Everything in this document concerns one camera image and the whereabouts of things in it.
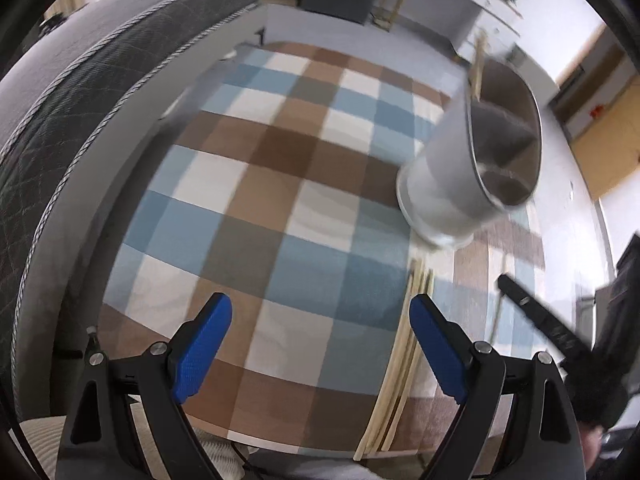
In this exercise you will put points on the checkered blue brown blanket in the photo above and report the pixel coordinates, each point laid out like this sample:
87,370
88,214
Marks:
280,170

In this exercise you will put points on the dark grey quilted mattress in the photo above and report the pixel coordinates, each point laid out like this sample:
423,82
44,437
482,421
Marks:
75,85

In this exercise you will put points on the bunch of chopsticks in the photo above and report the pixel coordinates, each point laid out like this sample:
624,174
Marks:
479,70

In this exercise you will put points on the grey divided utensil holder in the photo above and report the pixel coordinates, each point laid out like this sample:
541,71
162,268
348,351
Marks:
440,185

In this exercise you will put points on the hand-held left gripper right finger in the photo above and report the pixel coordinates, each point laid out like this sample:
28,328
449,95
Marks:
440,350

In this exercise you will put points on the person's right hand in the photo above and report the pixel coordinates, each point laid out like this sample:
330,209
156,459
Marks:
592,452

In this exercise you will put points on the beige ribbed cloth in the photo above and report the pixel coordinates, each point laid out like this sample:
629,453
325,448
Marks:
40,435

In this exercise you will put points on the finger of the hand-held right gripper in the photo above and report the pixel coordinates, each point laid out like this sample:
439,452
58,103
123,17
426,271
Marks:
540,315

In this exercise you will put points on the yellow wooden door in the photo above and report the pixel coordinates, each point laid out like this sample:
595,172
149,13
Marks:
610,135

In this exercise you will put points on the gold frame stool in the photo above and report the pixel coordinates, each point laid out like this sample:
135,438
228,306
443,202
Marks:
400,0

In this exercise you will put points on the pile of wooden chopsticks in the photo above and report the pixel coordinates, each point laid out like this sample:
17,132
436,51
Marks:
395,375

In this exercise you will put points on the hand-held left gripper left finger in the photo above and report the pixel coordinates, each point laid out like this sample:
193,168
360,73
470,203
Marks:
202,350

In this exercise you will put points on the white dressing table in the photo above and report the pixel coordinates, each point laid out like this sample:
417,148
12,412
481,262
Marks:
495,35

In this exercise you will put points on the red wall sign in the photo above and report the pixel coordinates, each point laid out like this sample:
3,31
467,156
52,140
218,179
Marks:
596,111

